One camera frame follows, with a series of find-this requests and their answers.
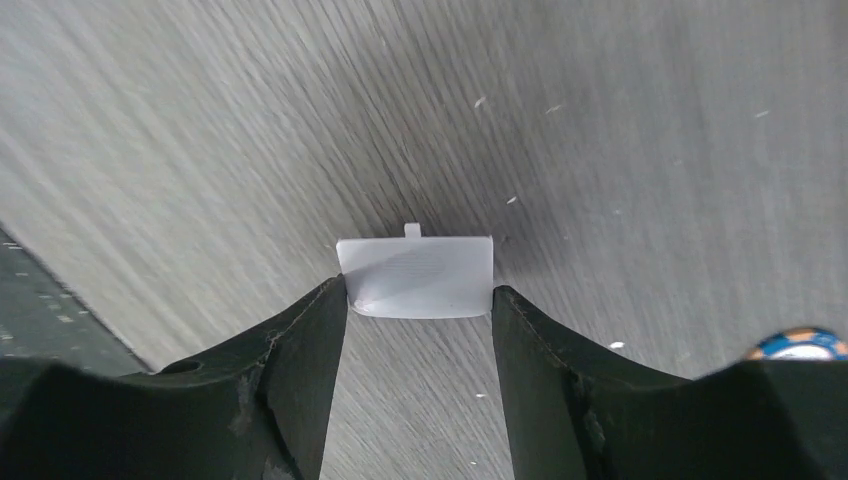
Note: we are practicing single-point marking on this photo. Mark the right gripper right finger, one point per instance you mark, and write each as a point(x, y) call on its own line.
point(574, 409)

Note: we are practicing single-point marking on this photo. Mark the small white battery lid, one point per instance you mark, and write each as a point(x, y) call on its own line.
point(418, 277)

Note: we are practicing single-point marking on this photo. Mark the poker chip left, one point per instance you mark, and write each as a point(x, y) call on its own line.
point(802, 343)

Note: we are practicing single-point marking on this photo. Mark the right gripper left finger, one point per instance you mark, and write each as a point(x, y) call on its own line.
point(255, 406)

